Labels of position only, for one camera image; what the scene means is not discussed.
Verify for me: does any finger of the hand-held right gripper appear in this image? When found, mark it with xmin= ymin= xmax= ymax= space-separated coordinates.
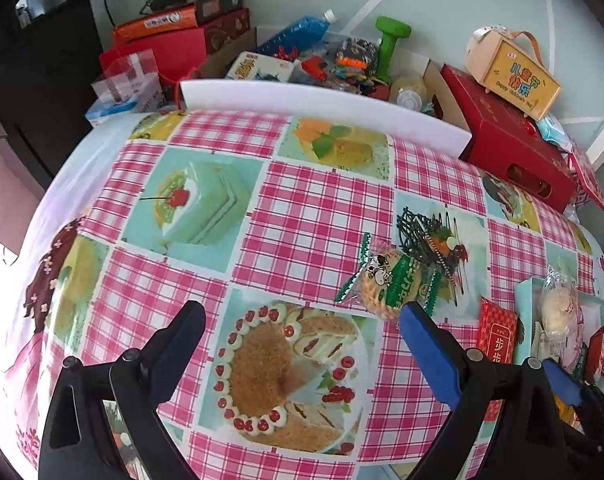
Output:
xmin=564 ymin=422 xmax=604 ymax=480
xmin=542 ymin=358 xmax=604 ymax=461

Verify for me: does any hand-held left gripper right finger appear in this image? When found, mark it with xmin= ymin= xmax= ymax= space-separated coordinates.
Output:
xmin=399 ymin=301 xmax=582 ymax=480

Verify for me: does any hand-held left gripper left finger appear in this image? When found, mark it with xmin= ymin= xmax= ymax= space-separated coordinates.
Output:
xmin=38 ymin=300 xmax=207 ymax=480

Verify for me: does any orange yellow snack packet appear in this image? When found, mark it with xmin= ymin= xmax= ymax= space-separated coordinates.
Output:
xmin=554 ymin=392 xmax=580 ymax=428

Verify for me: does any round pale pastry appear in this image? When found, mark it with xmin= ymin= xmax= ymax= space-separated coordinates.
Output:
xmin=539 ymin=265 xmax=580 ymax=341

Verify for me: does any green-wrapped rice cracker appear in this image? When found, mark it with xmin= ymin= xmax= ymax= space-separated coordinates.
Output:
xmin=334 ymin=232 xmax=443 ymax=323

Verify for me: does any teal shallow cardboard tray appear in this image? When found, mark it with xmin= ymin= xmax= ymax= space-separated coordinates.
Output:
xmin=514 ymin=276 xmax=604 ymax=396

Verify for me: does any red square snack packet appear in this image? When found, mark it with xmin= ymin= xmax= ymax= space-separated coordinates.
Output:
xmin=584 ymin=325 xmax=604 ymax=383

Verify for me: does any red gold-patterned snack packet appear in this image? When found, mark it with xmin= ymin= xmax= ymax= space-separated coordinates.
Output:
xmin=476 ymin=297 xmax=520 ymax=423

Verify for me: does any checkered cake-print tablecloth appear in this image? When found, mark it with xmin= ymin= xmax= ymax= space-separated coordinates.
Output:
xmin=2 ymin=110 xmax=604 ymax=480

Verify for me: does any red patterned box lid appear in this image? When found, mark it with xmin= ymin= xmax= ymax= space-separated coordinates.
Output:
xmin=566 ymin=142 xmax=604 ymax=212

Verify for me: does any red gift box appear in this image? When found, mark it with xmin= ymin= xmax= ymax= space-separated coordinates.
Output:
xmin=441 ymin=64 xmax=577 ymax=213

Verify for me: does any light blue white pack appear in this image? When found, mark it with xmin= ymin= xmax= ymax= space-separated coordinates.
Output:
xmin=84 ymin=99 xmax=139 ymax=128

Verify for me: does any light blue wet wipes pack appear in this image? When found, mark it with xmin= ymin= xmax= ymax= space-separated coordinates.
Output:
xmin=536 ymin=115 xmax=575 ymax=153

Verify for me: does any open brown cardboard box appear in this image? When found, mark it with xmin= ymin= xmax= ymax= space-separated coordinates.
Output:
xmin=179 ymin=27 xmax=472 ymax=133

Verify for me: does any clear plastic jar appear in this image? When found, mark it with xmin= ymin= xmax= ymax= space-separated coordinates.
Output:
xmin=391 ymin=72 xmax=429 ymax=111

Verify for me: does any clear plastic box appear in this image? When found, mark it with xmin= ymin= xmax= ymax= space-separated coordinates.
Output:
xmin=92 ymin=49 xmax=163 ymax=111

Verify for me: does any white foam board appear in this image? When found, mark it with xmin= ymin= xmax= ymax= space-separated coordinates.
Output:
xmin=179 ymin=77 xmax=473 ymax=161

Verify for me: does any small white yellow box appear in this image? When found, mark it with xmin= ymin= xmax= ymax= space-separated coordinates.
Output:
xmin=225 ymin=51 xmax=295 ymax=83

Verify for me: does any plain red box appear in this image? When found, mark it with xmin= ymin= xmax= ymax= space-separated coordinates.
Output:
xmin=99 ymin=27 xmax=206 ymax=86

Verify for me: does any dark toy pile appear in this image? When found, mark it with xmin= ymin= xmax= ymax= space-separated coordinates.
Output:
xmin=327 ymin=37 xmax=383 ymax=93

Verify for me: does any green dumbbell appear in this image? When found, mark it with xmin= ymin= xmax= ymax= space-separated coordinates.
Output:
xmin=374 ymin=16 xmax=413 ymax=83

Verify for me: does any black cabinet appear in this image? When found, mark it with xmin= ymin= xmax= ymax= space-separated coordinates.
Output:
xmin=0 ymin=0 xmax=103 ymax=191

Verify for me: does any brown red box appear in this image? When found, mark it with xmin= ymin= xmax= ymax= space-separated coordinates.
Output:
xmin=202 ymin=7 xmax=251 ymax=56

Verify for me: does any orange flat box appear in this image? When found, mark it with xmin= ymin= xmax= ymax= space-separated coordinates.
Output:
xmin=113 ymin=4 xmax=199 ymax=43

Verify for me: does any blue plastic bottle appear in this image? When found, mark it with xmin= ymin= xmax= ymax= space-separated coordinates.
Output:
xmin=254 ymin=9 xmax=337 ymax=58

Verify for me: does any dark flat box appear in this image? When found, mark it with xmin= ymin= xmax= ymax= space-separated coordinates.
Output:
xmin=194 ymin=0 xmax=243 ymax=25

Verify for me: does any yellow gift box with handle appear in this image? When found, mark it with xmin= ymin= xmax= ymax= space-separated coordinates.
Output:
xmin=464 ymin=25 xmax=562 ymax=121

